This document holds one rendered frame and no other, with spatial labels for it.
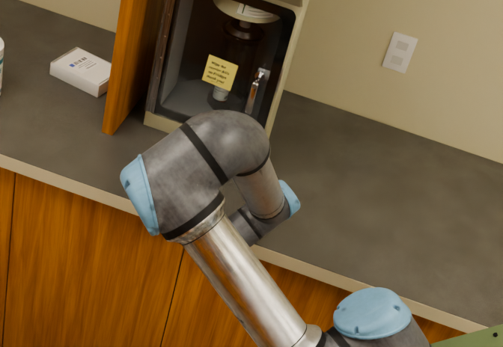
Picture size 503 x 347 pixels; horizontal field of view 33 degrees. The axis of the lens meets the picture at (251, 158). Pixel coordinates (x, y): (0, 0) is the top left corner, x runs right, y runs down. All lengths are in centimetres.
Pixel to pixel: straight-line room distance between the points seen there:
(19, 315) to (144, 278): 45
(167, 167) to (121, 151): 87
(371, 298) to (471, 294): 67
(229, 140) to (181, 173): 9
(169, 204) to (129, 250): 87
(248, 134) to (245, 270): 21
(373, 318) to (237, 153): 35
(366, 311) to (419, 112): 121
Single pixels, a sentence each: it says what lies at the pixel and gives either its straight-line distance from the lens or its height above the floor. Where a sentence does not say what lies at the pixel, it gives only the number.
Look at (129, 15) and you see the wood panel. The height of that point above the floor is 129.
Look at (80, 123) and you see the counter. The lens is 225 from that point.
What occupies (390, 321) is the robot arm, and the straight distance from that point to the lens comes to 142.
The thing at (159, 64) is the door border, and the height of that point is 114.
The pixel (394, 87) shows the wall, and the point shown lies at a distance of 254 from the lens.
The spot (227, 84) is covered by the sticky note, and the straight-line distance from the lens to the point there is 212.
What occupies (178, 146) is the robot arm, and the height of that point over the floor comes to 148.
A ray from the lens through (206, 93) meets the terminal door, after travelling 215.
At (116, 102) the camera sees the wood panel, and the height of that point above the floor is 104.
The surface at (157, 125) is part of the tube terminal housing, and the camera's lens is 226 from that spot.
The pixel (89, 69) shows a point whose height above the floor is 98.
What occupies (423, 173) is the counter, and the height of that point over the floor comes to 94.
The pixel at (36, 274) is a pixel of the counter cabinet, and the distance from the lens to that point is 237.
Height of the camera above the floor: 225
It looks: 36 degrees down
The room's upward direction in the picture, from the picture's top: 16 degrees clockwise
